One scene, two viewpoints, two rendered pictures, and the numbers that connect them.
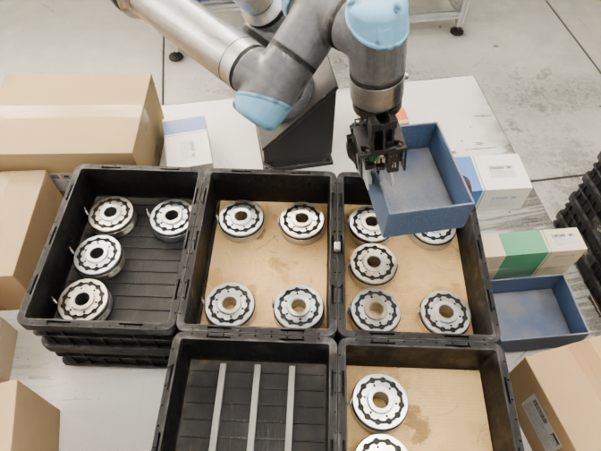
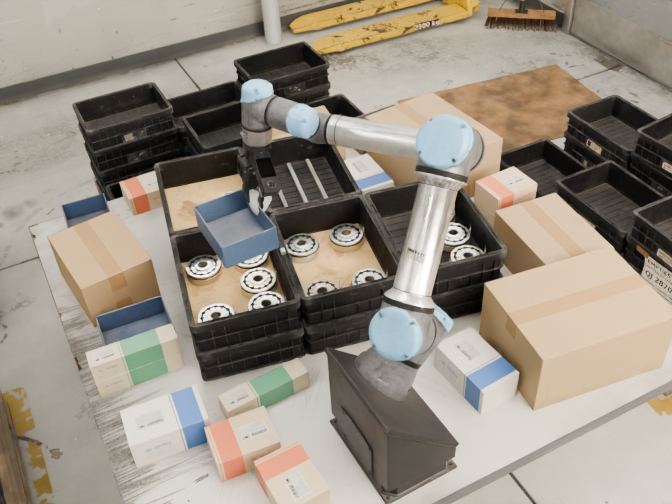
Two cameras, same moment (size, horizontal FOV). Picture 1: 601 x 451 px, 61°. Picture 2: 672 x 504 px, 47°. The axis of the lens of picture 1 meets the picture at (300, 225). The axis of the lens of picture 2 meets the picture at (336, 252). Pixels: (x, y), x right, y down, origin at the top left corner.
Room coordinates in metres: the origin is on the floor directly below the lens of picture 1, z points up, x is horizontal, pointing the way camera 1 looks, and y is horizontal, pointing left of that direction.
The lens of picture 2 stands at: (2.19, -0.41, 2.35)
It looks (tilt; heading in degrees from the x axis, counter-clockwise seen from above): 41 degrees down; 163
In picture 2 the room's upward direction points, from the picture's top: 3 degrees counter-clockwise
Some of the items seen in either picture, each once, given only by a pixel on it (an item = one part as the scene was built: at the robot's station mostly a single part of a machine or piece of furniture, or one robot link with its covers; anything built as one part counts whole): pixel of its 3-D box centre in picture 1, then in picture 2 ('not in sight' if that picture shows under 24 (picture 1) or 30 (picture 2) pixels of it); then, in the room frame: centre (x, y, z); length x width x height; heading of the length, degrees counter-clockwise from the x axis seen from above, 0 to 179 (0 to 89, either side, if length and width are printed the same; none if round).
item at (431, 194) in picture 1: (410, 177); (235, 226); (0.60, -0.20, 1.10); 0.20 x 0.15 x 0.07; 10
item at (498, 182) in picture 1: (483, 182); (167, 425); (0.88, -0.50, 0.75); 0.20 x 0.12 x 0.09; 94
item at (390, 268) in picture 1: (373, 263); (258, 280); (0.56, -0.16, 0.86); 0.10 x 0.10 x 0.01
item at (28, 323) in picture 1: (121, 241); (432, 223); (0.58, 0.37, 0.92); 0.40 x 0.30 x 0.02; 178
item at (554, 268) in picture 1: (519, 261); (138, 367); (0.65, -0.54, 0.73); 0.24 x 0.06 x 0.06; 97
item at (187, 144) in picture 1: (189, 151); (475, 369); (1.00, 0.32, 0.75); 0.20 x 0.12 x 0.09; 13
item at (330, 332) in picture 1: (264, 245); (334, 246); (0.57, 0.07, 0.92); 0.40 x 0.30 x 0.02; 178
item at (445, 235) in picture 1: (433, 225); (216, 317); (0.66, -0.30, 0.86); 0.10 x 0.10 x 0.01
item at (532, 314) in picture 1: (528, 312); (136, 330); (0.50, -0.52, 0.74); 0.20 x 0.15 x 0.07; 95
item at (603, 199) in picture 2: not in sight; (609, 228); (0.20, 1.36, 0.31); 0.40 x 0.30 x 0.34; 8
